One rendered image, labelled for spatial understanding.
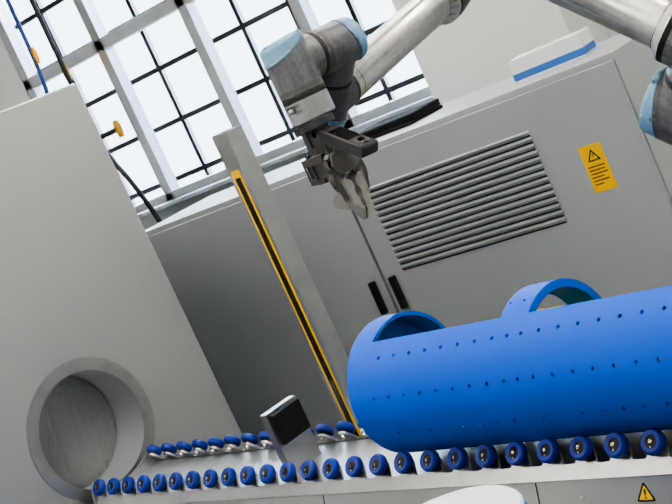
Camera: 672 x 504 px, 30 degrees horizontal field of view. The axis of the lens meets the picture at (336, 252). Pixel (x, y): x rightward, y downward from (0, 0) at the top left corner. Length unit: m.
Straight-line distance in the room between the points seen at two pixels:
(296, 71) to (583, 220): 1.66
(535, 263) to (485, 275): 0.19
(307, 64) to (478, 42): 2.60
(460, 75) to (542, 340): 2.94
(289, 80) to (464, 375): 0.64
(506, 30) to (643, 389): 2.97
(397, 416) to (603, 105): 1.54
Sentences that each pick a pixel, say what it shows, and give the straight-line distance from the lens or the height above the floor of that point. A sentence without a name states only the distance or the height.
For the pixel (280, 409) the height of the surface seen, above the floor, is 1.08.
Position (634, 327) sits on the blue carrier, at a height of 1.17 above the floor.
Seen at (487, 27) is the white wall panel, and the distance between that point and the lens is 4.91.
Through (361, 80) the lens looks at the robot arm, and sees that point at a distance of 2.59.
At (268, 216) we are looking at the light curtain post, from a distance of 3.14.
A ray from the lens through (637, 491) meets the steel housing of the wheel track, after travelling 2.20.
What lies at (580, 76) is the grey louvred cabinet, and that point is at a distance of 3.71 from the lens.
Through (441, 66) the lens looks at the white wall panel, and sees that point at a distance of 5.04.
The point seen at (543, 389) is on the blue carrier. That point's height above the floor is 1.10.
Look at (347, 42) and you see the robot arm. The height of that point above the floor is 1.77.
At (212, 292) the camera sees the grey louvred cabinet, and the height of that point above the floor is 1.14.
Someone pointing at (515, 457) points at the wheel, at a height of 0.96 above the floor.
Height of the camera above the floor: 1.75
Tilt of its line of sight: 8 degrees down
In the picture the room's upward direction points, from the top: 24 degrees counter-clockwise
